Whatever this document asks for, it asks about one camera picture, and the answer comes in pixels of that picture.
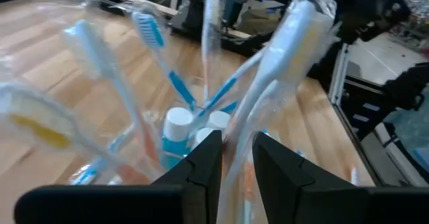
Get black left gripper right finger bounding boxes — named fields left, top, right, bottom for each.
left=252, top=131, right=429, bottom=224

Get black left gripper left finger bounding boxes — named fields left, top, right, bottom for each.
left=14, top=129, right=223, bottom=224

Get black slotted stand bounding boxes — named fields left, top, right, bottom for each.
left=341, top=79, right=391, bottom=141

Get white frame bracket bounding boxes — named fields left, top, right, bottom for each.
left=329, top=44, right=349, bottom=101

